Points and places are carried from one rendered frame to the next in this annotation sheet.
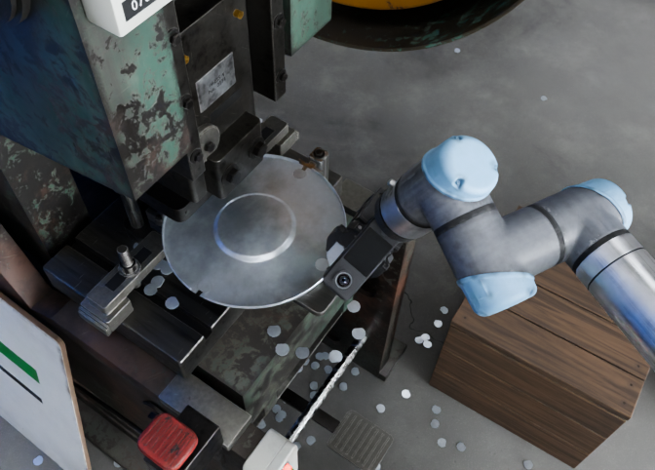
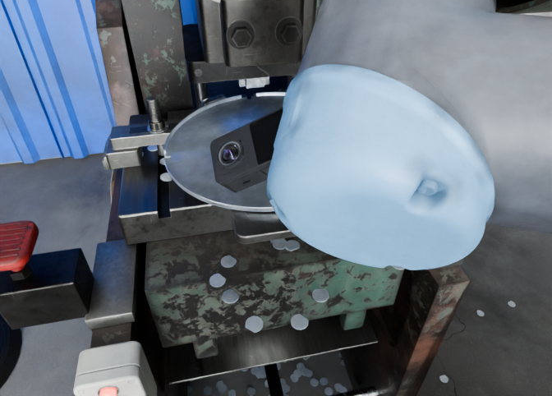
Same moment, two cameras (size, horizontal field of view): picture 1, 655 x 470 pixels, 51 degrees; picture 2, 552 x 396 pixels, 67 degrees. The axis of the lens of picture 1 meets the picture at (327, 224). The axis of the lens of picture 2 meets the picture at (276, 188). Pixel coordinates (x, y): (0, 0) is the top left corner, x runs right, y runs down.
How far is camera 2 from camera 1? 67 cm
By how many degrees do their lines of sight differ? 34
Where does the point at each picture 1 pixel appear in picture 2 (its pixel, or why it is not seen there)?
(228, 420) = (112, 301)
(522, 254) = (480, 71)
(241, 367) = (172, 268)
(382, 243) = not seen: hidden behind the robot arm
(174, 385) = (116, 244)
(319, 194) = not seen: hidden behind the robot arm
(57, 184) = (171, 56)
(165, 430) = (12, 233)
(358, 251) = (271, 124)
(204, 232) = (224, 126)
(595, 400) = not seen: outside the picture
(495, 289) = (316, 112)
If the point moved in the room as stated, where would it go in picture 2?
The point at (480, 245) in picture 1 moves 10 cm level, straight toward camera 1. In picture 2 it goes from (361, 2) to (52, 39)
